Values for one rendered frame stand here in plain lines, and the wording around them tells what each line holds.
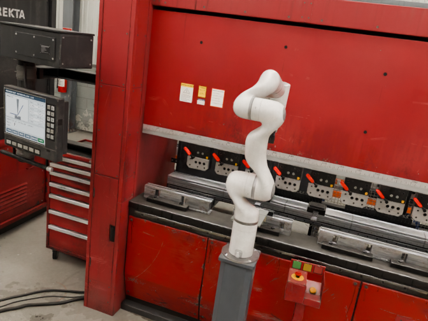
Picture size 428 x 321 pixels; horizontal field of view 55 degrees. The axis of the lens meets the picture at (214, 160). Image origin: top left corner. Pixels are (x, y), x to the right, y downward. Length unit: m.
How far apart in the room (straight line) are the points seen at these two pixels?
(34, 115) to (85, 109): 5.78
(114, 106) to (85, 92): 5.54
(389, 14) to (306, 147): 0.84
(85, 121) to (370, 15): 6.60
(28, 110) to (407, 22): 2.10
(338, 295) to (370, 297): 0.18
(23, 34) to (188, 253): 1.66
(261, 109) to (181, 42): 1.08
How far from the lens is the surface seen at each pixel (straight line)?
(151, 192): 2.96
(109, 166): 2.81
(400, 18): 2.47
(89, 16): 8.13
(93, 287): 3.25
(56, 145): 2.42
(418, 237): 2.99
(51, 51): 2.41
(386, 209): 2.61
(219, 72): 2.61
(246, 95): 1.80
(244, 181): 1.93
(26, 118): 2.59
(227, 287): 2.14
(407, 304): 2.75
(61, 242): 3.78
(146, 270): 3.07
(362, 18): 2.47
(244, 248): 2.05
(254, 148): 1.83
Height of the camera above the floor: 2.00
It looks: 16 degrees down
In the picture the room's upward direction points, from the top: 8 degrees clockwise
